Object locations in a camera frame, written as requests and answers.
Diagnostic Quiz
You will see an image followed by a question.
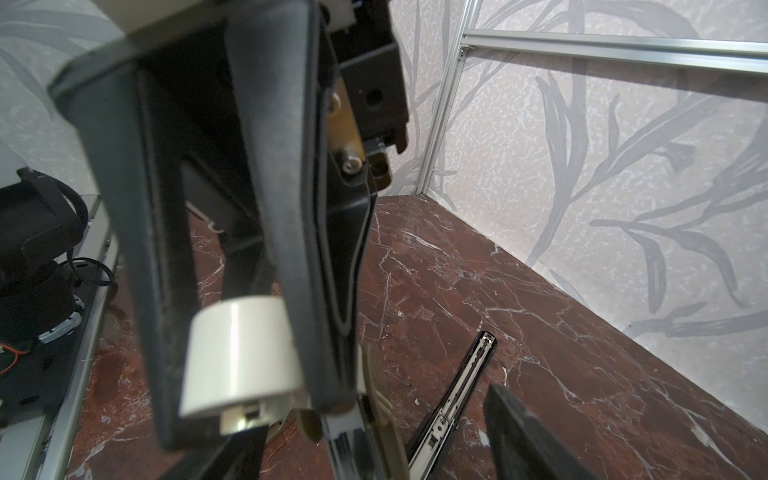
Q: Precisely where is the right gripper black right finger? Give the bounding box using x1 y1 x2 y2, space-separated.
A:
483 384 595 480

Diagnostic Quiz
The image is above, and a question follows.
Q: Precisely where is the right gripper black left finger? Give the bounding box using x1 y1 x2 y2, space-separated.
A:
160 426 267 480

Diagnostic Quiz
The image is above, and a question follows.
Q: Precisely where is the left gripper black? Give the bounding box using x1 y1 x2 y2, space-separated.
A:
89 0 412 415

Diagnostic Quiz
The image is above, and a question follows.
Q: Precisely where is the white mini stapler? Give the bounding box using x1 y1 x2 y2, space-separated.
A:
179 295 312 436

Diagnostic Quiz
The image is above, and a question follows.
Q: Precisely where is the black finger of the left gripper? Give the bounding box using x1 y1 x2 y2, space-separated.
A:
49 35 258 450

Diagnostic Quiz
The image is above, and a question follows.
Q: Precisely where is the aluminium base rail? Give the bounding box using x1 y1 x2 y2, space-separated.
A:
1 195 117 479

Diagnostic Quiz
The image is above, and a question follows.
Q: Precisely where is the aluminium frame crossbar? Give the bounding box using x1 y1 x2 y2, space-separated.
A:
461 29 767 76

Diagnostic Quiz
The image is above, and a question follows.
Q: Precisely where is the black stapler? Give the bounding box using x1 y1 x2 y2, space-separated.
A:
320 329 499 480

